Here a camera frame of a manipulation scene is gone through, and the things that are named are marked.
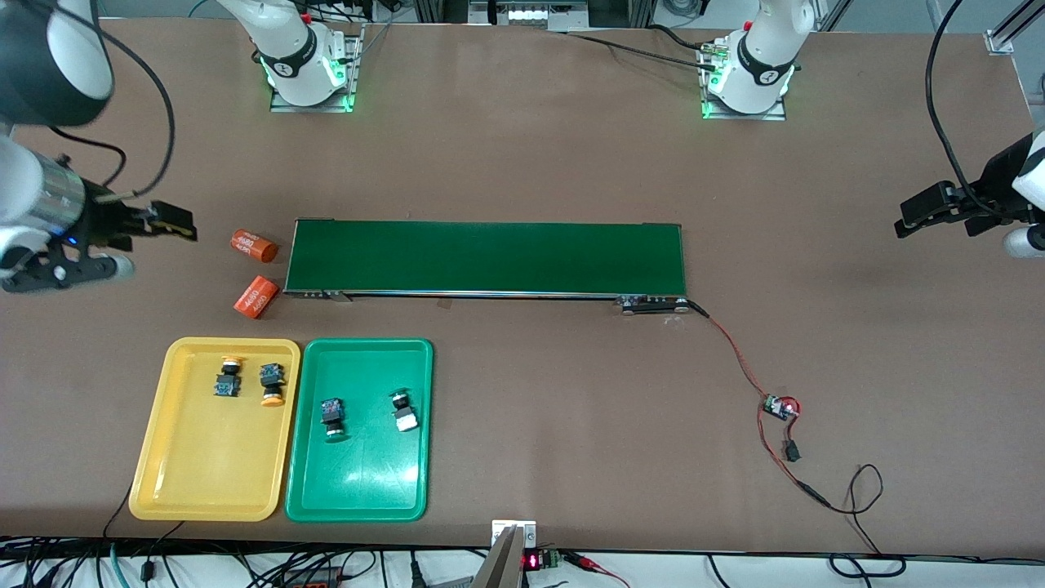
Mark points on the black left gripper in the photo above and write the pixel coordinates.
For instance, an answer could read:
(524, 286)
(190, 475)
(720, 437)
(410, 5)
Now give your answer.
(998, 177)

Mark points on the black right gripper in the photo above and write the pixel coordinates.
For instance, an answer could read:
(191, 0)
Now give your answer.
(104, 219)

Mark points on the orange 4680 cylinder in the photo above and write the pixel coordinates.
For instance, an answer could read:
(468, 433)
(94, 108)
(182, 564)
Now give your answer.
(253, 245)
(257, 296)

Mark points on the yellow mushroom push button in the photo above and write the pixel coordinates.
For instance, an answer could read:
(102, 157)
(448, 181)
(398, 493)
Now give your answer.
(227, 385)
(271, 377)

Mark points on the green mushroom push button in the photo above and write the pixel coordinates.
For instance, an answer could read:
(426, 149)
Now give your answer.
(331, 407)
(404, 420)

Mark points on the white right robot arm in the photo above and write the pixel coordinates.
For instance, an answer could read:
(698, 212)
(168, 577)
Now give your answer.
(41, 65)

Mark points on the small black circuit board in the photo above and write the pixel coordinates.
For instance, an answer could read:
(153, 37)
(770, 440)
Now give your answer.
(775, 406)

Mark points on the yellow plastic tray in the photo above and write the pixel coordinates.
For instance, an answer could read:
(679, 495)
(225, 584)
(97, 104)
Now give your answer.
(196, 474)

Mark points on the green belt conveyor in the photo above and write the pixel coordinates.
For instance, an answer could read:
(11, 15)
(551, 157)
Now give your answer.
(490, 257)

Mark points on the green plastic tray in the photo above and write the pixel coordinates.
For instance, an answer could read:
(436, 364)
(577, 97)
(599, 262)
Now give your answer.
(367, 474)

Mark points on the red clip lead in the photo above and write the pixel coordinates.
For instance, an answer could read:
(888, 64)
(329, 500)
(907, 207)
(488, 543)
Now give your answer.
(584, 562)

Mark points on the red digit display module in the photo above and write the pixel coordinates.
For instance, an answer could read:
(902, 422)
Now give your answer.
(532, 562)

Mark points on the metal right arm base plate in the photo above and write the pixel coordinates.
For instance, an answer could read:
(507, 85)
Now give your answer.
(310, 109)

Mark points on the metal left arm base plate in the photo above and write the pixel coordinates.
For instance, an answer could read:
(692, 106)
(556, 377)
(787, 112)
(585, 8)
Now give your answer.
(743, 117)

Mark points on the grey metal bracket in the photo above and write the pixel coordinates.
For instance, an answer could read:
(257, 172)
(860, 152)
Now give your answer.
(506, 563)

